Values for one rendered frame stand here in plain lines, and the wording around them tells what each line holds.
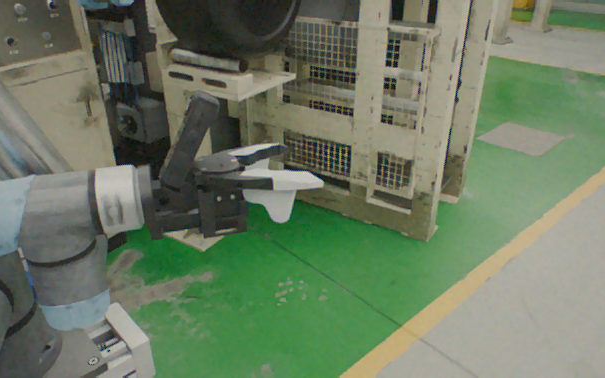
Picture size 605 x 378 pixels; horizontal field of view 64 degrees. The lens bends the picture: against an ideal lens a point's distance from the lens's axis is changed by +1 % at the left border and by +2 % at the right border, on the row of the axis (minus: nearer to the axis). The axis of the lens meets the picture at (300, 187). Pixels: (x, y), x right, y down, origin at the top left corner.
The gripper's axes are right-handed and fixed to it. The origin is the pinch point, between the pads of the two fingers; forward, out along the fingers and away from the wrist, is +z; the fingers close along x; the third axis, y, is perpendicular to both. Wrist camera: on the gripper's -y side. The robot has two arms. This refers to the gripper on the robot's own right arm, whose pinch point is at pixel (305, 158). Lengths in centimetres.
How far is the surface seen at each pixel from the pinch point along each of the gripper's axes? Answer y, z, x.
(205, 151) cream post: 42, -1, -158
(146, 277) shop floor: 89, -33, -137
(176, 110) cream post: 21, -11, -154
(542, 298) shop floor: 97, 121, -78
